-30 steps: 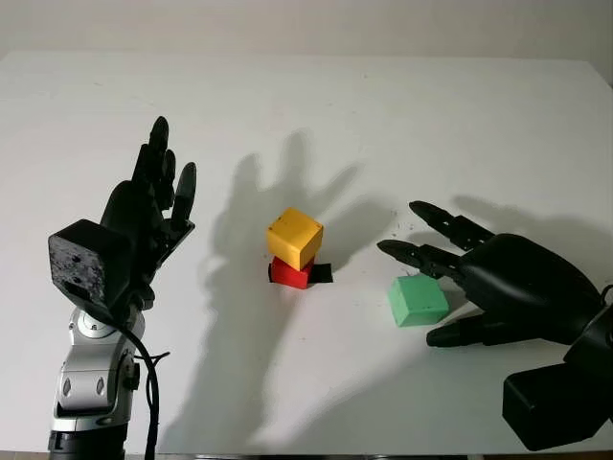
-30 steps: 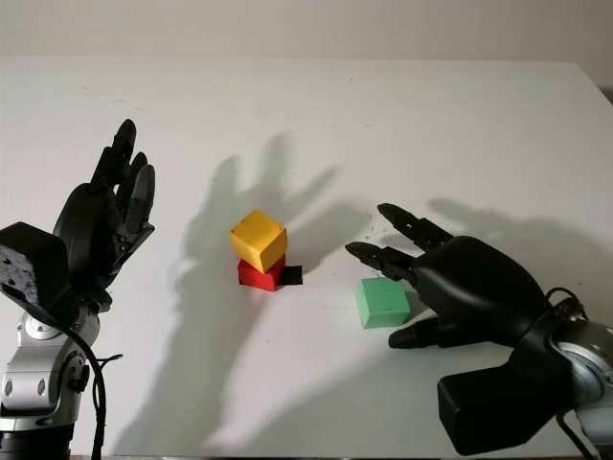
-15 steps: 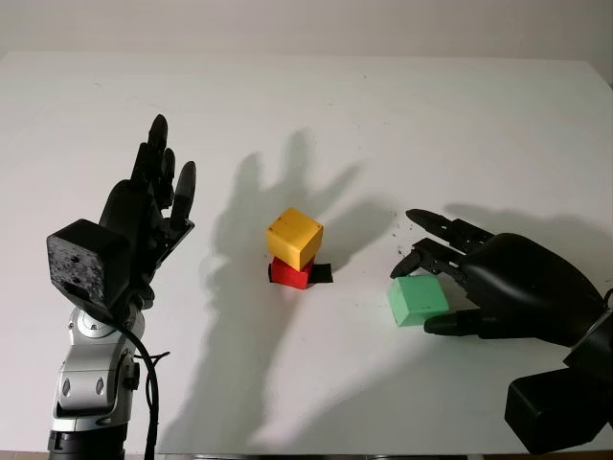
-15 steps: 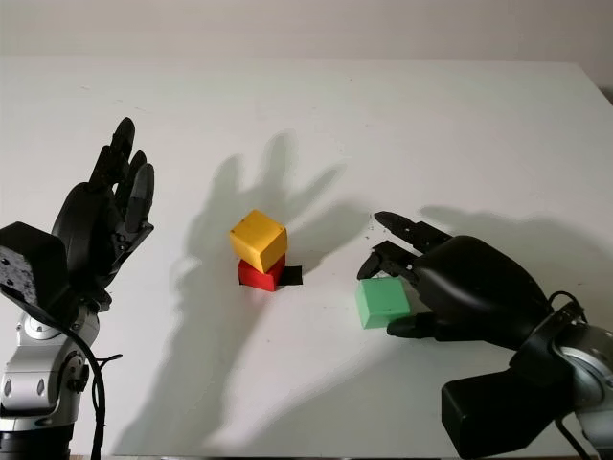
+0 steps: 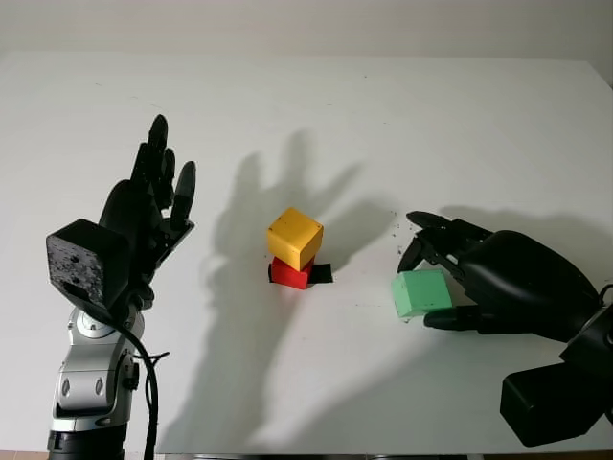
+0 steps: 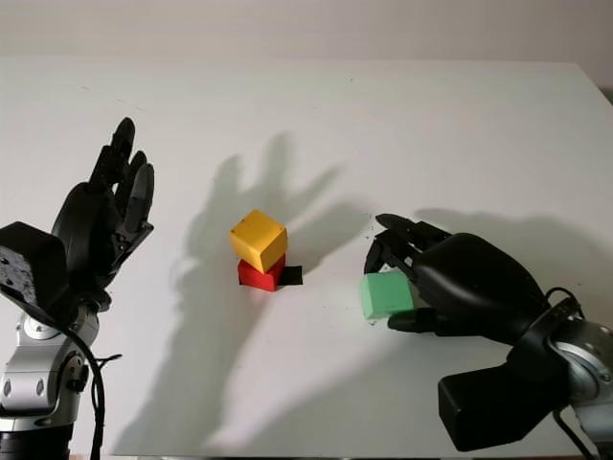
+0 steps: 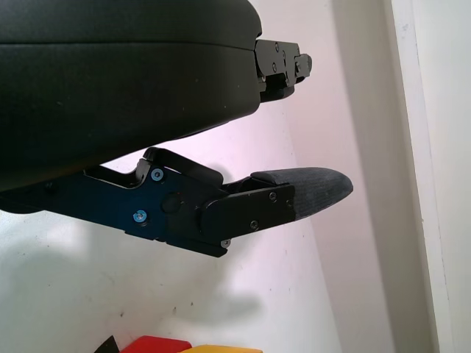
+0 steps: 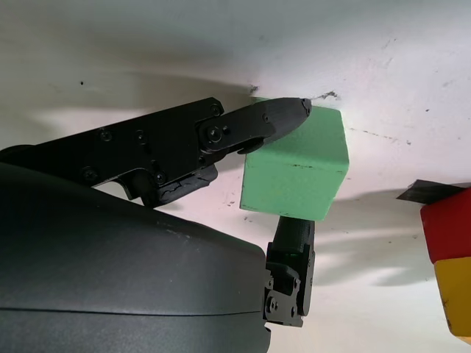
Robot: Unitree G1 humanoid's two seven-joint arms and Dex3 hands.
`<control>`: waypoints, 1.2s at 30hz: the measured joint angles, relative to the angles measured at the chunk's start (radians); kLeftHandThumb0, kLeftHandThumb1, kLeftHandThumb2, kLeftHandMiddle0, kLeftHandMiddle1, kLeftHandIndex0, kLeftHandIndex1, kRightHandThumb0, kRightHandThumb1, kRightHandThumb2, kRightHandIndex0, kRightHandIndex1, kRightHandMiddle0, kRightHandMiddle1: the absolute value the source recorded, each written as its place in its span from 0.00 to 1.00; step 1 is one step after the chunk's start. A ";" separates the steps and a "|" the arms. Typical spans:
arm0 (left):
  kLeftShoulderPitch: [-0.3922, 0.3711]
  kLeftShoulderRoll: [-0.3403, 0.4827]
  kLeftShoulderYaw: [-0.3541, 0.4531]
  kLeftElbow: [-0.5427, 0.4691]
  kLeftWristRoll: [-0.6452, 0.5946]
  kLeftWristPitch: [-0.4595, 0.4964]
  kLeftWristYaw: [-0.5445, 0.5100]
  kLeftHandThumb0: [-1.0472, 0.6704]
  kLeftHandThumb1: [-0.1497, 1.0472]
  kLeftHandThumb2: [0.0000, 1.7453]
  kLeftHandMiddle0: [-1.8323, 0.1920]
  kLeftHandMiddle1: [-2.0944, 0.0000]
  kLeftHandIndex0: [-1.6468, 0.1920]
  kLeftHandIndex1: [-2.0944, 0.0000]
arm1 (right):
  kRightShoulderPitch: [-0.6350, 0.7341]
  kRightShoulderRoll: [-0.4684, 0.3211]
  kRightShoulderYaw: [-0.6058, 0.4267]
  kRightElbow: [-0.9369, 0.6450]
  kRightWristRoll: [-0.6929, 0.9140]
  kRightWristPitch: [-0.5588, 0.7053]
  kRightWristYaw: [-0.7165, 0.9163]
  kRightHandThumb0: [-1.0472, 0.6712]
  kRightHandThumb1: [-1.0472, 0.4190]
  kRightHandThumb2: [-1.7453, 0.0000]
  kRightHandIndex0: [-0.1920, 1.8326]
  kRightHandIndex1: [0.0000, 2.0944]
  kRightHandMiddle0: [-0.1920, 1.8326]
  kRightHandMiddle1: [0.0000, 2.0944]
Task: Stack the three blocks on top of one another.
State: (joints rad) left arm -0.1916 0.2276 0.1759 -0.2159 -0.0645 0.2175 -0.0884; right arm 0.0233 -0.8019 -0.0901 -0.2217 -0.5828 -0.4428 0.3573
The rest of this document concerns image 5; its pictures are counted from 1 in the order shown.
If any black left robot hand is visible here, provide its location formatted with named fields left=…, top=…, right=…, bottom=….
left=98, top=114, right=197, bottom=311

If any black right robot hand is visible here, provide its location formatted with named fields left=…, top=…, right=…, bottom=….
left=396, top=210, right=602, bottom=344

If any green cube block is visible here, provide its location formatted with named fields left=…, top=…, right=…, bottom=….
left=390, top=268, right=454, bottom=320

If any yellow cube block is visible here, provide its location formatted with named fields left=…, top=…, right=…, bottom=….
left=266, top=206, right=325, bottom=271

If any red cube block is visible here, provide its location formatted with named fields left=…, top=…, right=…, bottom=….
left=267, top=256, right=316, bottom=291

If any black tape strip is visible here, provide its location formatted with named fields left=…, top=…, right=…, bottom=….
left=265, top=262, right=333, bottom=285

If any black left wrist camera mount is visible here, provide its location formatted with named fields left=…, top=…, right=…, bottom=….
left=45, top=218, right=131, bottom=312

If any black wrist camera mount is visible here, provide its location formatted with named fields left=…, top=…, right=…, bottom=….
left=499, top=361, right=613, bottom=448
left=45, top=218, right=131, bottom=312

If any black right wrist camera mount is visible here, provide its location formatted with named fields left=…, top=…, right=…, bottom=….
left=499, top=361, right=613, bottom=448

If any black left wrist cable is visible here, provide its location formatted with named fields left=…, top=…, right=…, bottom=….
left=90, top=310, right=171, bottom=460

